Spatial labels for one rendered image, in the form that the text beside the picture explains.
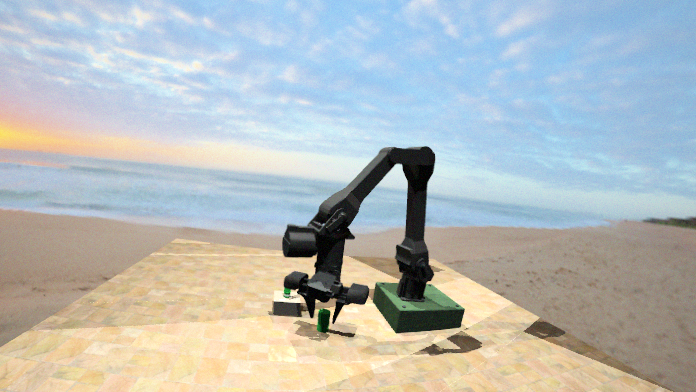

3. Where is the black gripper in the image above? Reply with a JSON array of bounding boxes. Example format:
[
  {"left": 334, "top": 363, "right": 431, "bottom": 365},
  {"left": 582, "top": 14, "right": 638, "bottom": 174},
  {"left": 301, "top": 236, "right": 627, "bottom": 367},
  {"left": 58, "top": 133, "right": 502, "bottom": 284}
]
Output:
[{"left": 284, "top": 257, "right": 369, "bottom": 324}]

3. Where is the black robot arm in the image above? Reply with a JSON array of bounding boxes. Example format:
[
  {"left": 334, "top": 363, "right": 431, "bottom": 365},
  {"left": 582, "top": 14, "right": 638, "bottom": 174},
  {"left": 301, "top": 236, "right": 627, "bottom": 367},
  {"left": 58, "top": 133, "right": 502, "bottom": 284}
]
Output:
[{"left": 282, "top": 146, "right": 435, "bottom": 303}]

